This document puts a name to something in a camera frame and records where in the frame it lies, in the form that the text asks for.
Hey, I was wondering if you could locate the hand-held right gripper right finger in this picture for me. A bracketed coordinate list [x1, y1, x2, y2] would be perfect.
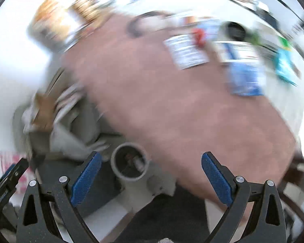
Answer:
[201, 151, 287, 243]

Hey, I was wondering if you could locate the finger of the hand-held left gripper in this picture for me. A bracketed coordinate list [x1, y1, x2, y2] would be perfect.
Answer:
[0, 158, 29, 191]

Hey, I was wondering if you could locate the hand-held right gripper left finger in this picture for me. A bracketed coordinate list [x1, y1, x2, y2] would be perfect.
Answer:
[15, 151, 103, 243]

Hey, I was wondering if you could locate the grey round waste bin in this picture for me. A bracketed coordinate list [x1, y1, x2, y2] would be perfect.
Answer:
[111, 142, 150, 182]

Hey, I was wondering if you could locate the green rice bag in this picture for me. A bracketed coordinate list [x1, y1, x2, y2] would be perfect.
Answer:
[273, 37, 298, 87]

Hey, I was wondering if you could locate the black cup lid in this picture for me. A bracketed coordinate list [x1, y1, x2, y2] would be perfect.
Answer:
[222, 20, 248, 41]

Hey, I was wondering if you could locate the pink patterned bag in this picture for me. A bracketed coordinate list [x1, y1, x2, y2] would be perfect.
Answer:
[0, 150, 28, 191]

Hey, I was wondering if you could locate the grey cloth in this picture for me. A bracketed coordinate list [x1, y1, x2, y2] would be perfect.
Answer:
[13, 99, 117, 160]

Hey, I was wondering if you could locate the dark cloth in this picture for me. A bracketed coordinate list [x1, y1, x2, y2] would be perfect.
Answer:
[111, 190, 211, 243]

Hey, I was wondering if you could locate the cardboard box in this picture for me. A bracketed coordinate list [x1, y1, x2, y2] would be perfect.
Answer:
[30, 68, 67, 132]

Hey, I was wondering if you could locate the dark wooden chair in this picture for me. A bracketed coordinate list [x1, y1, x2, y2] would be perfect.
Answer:
[279, 152, 304, 223]

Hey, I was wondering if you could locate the white blue carton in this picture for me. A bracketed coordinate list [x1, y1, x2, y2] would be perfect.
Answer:
[215, 40, 259, 64]

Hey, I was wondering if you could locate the white labelled packet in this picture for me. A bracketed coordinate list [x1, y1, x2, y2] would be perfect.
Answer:
[163, 34, 210, 70]

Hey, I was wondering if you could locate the red wrapper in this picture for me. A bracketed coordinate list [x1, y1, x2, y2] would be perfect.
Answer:
[192, 28, 206, 47]

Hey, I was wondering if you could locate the dark green wrapper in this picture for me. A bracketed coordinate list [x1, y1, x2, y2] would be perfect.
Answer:
[248, 30, 263, 46]

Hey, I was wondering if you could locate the pile of snack packages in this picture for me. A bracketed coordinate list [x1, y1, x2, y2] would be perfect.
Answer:
[28, 0, 117, 53]

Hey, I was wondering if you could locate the pale blue white packet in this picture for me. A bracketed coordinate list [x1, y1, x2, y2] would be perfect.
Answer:
[172, 12, 221, 41]

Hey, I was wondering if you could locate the white pouch black zipper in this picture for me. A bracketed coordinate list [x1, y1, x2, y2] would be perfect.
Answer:
[127, 11, 173, 39]

